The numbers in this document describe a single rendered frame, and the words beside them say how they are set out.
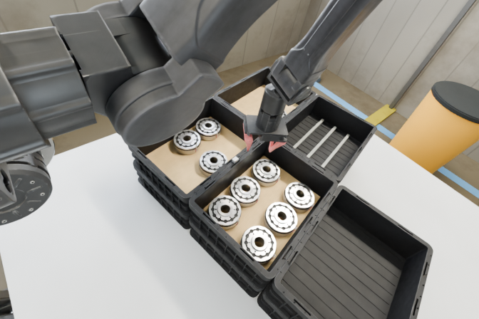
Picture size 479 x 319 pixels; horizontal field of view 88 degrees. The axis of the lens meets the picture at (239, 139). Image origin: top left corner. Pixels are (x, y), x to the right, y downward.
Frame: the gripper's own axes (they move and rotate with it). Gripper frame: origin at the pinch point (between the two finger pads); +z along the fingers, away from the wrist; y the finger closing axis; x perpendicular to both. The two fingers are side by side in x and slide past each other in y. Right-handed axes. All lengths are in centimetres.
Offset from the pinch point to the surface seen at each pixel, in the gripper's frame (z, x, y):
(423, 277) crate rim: 13, 30, -43
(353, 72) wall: 90, -213, -164
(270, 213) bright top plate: 20.4, 9.1, -7.0
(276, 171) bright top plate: 20.4, -7.4, -11.6
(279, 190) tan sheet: 23.3, -1.1, -12.7
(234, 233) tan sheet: 23.4, 14.5, 4.4
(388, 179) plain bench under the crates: 36, -16, -72
